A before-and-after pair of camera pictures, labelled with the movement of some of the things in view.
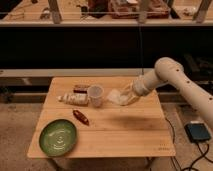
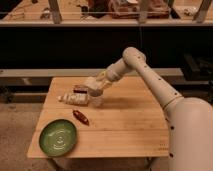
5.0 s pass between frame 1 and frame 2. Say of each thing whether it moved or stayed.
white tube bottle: stayed
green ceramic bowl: stayed
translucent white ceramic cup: stayed
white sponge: moved
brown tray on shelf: stayed
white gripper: moved
